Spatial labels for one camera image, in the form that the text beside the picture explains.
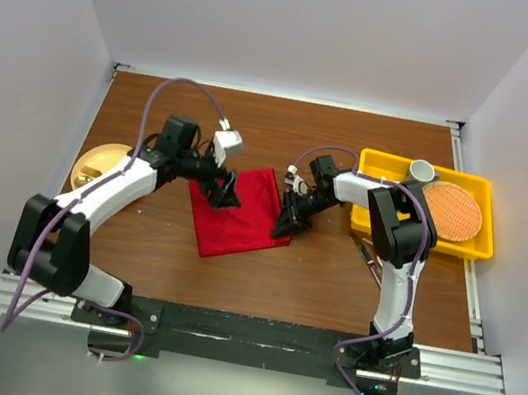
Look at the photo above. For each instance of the gold spoon on plate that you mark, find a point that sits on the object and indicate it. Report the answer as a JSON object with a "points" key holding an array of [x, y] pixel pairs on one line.
{"points": [[86, 175]]}

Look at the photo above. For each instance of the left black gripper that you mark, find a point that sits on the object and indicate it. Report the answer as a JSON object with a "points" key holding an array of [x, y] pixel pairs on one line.
{"points": [[212, 190]]}

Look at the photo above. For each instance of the white cup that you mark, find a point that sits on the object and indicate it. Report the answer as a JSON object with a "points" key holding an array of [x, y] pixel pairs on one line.
{"points": [[422, 172]]}

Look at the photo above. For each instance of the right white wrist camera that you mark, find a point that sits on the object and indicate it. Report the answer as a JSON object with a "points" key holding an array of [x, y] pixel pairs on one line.
{"points": [[295, 181]]}

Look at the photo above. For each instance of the yellow plastic tray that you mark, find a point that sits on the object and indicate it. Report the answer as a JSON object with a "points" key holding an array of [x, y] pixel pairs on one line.
{"points": [[384, 165]]}

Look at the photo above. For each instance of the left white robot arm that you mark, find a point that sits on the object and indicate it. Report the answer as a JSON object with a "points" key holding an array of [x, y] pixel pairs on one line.
{"points": [[52, 240]]}

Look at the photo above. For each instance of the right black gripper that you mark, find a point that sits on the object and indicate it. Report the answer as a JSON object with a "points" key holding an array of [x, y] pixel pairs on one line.
{"points": [[290, 217]]}

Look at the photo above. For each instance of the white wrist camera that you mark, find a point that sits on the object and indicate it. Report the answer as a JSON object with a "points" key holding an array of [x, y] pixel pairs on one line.
{"points": [[295, 181], [226, 141]]}

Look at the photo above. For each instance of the round wooden plate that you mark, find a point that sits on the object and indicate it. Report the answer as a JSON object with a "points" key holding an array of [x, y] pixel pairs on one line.
{"points": [[102, 158]]}

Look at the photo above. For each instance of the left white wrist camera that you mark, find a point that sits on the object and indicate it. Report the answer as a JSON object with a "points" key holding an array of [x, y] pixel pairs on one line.
{"points": [[226, 141]]}

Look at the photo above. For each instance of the silver fork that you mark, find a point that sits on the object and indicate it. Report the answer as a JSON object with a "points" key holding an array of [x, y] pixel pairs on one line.
{"points": [[374, 251]]}

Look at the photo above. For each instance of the silver knife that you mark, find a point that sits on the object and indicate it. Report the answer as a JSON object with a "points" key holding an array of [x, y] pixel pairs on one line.
{"points": [[376, 273]]}

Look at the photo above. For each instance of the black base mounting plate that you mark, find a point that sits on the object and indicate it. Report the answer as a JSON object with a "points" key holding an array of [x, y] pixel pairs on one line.
{"points": [[271, 345]]}

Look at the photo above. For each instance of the red cloth napkin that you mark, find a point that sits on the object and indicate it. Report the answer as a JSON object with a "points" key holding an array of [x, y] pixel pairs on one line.
{"points": [[242, 229]]}

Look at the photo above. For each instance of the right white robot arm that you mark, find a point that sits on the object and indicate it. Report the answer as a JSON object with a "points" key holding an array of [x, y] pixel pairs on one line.
{"points": [[402, 231]]}

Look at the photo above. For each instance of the orange woven coaster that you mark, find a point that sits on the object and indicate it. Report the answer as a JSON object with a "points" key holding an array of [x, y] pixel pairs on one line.
{"points": [[455, 213]]}

